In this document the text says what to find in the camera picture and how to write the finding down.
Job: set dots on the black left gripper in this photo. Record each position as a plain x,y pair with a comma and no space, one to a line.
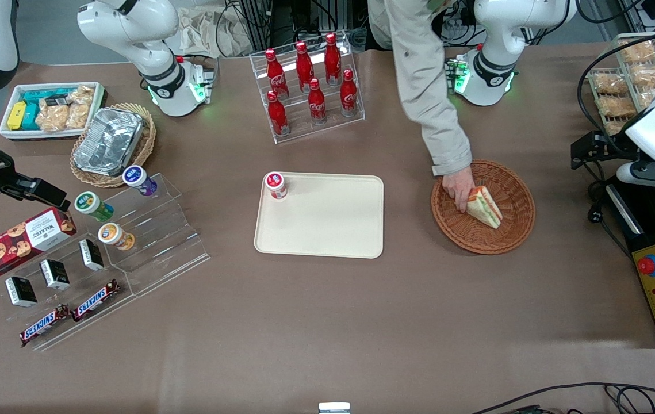
613,145

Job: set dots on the triangle sandwich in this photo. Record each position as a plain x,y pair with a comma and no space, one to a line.
485,207

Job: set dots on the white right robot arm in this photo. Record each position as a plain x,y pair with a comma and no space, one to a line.
131,29

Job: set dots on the person forearm beige sleeve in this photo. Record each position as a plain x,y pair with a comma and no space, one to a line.
431,86

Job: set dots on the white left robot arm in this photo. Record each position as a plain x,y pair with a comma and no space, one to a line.
500,34

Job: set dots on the aluminium foil tray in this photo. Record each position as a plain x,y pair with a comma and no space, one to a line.
107,141

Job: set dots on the round brown wicker basket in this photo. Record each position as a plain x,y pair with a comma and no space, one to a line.
514,230

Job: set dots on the light woven wicker basket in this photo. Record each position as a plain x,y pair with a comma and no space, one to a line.
146,144

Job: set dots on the beige plastic tray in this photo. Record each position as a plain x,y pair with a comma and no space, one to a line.
327,224

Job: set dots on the person hand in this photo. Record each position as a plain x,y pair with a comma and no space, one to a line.
458,187

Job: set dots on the bagged bread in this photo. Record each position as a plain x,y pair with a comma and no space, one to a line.
610,83
613,127
616,106
638,50
652,96
654,75

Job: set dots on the green lid cup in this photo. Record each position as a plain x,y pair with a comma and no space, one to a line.
90,203

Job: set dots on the red Walkers cookie box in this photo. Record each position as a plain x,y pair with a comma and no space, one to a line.
16,241

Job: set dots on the white plastic bin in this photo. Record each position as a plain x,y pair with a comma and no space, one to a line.
8,133

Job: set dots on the clear bag of snacks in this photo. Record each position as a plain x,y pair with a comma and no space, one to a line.
83,95
78,115
52,118

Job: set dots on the teal snack box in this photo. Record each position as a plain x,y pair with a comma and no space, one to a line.
30,117
45,94

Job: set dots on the yellow snack box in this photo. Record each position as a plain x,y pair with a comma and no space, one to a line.
16,116

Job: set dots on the small black white box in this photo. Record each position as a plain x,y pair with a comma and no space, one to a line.
91,255
54,274
20,291

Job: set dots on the orange lid cup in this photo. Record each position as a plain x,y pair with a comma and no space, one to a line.
111,233

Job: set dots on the purple lid cup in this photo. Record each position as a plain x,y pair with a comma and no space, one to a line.
137,177

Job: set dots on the black appliance with yellow panel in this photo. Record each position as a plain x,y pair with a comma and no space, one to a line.
649,230

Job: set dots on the Snickers chocolate bar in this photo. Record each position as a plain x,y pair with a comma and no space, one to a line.
44,325
96,300

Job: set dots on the clear acrylic stepped stand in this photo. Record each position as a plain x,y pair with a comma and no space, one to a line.
166,241
114,299

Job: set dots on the red emergency stop button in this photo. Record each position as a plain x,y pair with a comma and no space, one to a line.
649,265

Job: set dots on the small box with green light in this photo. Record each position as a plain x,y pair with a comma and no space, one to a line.
202,83
457,76

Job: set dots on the clear acrylic bottle rack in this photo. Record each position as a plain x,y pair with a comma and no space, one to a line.
356,112

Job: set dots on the beige cloth bag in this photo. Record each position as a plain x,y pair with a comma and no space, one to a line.
212,31

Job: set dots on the red lid yogurt cup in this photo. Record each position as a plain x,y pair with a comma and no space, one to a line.
275,185

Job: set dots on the red cola bottle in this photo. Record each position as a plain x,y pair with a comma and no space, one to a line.
304,68
317,103
333,57
348,95
275,75
278,115

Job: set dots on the small silver device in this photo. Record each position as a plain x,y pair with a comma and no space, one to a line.
334,408

